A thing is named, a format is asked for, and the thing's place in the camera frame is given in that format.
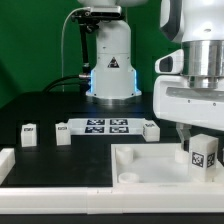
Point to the white square tabletop part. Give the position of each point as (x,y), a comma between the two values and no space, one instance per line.
(155,164)

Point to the black camera stand pole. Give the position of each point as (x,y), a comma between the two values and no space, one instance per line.
(86,28)

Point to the white U-shaped obstacle fence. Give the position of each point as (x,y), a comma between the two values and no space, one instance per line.
(120,198)

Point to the black camera on stand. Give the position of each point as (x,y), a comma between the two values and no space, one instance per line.
(97,13)

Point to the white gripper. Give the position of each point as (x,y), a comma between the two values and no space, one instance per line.
(174,100)

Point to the white marker base plate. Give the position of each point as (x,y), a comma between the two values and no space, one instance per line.
(105,126)

